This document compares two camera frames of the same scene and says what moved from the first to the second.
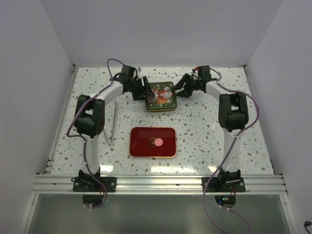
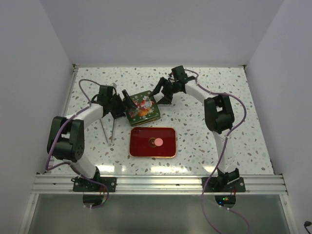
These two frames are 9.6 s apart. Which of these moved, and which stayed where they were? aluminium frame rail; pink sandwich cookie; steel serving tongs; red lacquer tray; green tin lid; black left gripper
Moved: black left gripper; green tin lid
Stayed: red lacquer tray; pink sandwich cookie; steel serving tongs; aluminium frame rail
